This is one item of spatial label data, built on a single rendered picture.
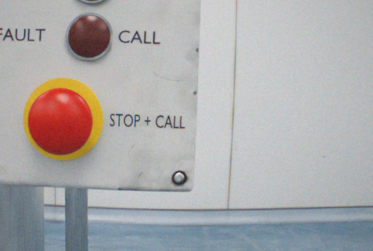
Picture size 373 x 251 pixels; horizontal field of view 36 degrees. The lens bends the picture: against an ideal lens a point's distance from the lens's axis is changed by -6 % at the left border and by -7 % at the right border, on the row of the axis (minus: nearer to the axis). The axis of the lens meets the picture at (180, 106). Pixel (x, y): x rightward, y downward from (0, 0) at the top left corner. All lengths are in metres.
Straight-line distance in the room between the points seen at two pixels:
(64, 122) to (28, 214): 0.12
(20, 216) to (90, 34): 0.16
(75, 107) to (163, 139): 0.06
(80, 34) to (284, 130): 3.83
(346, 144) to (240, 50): 1.03
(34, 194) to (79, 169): 0.08
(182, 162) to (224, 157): 3.70
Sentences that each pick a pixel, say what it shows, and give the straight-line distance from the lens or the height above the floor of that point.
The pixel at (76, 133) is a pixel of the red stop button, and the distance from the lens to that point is 0.35.
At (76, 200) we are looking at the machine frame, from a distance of 1.58.
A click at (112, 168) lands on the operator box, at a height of 0.94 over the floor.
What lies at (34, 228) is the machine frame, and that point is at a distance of 0.46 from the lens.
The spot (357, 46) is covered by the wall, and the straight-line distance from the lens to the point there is 4.35.
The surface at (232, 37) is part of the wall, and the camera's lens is 4.06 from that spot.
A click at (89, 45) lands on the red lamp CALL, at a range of 0.37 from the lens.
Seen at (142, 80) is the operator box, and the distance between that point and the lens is 0.38.
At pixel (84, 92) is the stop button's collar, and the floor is 0.99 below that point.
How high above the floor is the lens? 1.00
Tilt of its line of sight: 3 degrees down
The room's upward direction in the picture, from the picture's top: 2 degrees clockwise
